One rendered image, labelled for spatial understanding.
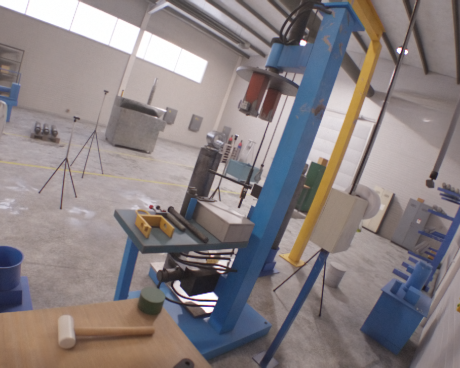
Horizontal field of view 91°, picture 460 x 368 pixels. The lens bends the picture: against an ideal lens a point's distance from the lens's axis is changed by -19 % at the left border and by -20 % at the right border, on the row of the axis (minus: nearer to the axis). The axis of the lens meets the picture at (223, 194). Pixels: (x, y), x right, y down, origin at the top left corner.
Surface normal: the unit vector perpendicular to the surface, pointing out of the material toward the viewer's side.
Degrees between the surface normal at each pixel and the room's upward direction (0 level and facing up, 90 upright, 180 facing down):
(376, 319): 90
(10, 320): 0
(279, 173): 90
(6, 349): 0
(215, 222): 90
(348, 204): 90
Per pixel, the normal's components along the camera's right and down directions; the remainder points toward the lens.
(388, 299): -0.71, -0.09
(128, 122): 0.56, 0.37
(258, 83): -0.44, 0.05
